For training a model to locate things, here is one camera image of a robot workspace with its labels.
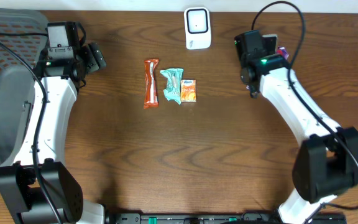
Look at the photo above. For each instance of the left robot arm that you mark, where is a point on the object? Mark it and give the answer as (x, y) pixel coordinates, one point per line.
(37, 187)

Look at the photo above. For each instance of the grey plastic mesh basket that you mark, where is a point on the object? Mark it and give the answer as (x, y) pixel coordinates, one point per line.
(21, 38)

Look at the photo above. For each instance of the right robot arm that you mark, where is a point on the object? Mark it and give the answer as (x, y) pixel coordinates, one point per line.
(326, 164)

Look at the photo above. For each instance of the red white snack bar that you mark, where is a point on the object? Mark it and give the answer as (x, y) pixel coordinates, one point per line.
(151, 98)

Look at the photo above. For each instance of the purple red snack packet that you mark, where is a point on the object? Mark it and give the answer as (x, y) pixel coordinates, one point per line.
(283, 52)

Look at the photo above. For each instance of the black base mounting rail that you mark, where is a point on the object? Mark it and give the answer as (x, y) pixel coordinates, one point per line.
(136, 218)

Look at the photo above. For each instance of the white barcode scanner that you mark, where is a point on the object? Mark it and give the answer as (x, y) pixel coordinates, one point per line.
(197, 28)

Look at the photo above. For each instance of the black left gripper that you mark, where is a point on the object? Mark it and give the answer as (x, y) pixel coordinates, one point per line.
(96, 54)

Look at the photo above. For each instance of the teal snack wrapper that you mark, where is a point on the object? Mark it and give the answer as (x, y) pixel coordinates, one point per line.
(173, 89)

